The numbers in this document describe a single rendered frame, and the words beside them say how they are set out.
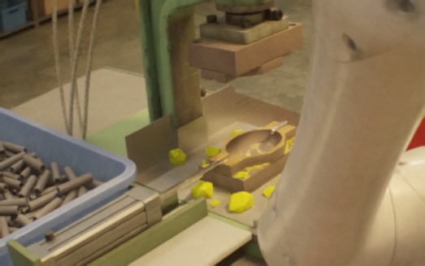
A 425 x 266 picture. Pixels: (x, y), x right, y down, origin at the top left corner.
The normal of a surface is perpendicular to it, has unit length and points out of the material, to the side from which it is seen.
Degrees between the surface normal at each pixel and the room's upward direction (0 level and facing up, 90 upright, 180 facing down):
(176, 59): 90
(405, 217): 64
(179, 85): 90
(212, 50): 90
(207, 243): 0
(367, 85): 124
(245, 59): 90
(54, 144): 81
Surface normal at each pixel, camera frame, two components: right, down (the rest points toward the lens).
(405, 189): -0.04, -0.53
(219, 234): -0.07, -0.90
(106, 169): -0.66, 0.22
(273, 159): 0.76, 0.22
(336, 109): -0.69, 0.64
